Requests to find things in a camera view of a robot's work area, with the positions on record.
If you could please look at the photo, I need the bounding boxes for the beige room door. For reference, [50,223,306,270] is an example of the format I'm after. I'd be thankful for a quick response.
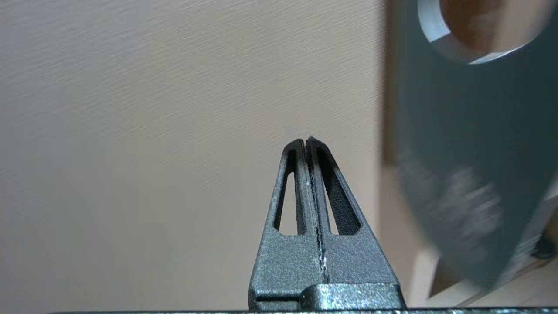
[0,0,441,311]

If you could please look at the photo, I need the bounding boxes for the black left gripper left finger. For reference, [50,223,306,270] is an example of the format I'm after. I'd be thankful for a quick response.
[248,139,324,311]

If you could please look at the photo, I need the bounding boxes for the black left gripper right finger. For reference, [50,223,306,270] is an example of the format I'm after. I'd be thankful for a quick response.
[306,136,401,285]

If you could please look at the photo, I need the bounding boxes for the blue do-not-disturb door sign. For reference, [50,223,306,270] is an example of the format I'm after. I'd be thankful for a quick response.
[392,0,558,290]

